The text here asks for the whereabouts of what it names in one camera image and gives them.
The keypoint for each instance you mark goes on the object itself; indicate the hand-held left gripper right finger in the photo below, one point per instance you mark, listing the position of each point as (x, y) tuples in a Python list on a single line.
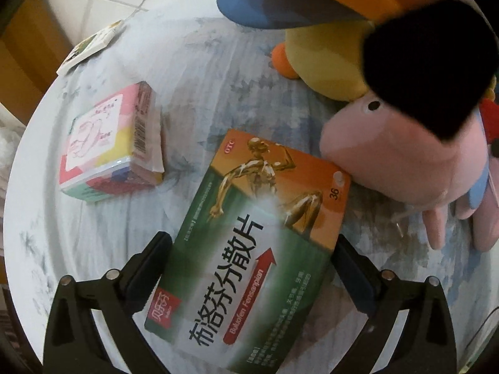
[(351, 272)]

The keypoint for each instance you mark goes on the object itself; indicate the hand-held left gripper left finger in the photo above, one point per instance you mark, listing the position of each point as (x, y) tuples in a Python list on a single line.
[(150, 272)]

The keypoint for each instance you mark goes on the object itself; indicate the green orange medicine box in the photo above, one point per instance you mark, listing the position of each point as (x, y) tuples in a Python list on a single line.
[(253, 241)]

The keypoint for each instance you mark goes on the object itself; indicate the pink pig plush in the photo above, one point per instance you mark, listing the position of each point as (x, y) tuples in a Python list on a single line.
[(390, 156)]

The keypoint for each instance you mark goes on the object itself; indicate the pink yellow tissue pack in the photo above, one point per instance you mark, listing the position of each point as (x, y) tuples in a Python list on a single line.
[(101, 140)]

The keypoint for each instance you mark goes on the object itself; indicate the white curtain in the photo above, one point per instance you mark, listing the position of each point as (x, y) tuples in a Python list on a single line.
[(7, 140)]

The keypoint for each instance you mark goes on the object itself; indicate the yellow plush toy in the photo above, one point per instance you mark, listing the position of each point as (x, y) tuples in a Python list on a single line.
[(331, 62)]

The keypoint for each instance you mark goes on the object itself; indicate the wooden door frame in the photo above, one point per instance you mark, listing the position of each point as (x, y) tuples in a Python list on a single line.
[(23, 46)]

